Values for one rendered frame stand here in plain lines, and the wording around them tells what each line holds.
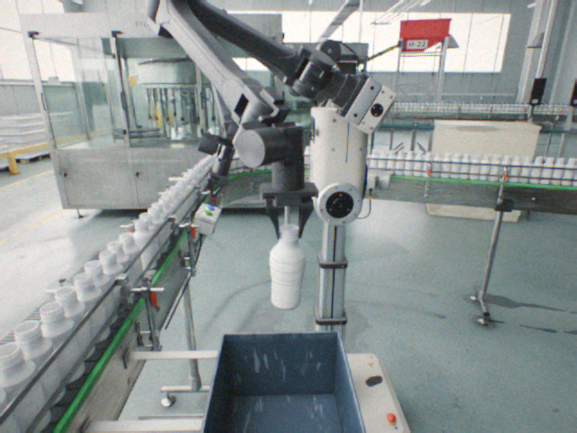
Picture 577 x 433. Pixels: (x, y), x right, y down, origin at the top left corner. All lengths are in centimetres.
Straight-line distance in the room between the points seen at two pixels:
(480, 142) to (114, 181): 451
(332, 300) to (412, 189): 135
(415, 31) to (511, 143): 341
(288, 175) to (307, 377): 65
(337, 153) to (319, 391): 72
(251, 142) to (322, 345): 63
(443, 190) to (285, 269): 204
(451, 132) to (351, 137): 373
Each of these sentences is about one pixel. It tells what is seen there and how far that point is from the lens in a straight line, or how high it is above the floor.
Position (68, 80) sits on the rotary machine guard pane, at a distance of 492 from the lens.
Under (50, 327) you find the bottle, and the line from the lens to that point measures 82.
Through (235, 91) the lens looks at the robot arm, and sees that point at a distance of 66.
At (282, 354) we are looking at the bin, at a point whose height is 88.
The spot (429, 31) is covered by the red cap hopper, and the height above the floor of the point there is 260.
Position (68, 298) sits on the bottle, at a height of 116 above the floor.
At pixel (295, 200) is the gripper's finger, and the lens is 61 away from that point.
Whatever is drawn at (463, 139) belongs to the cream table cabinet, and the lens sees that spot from 487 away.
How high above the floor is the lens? 155
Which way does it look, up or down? 20 degrees down
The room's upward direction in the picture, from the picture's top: straight up
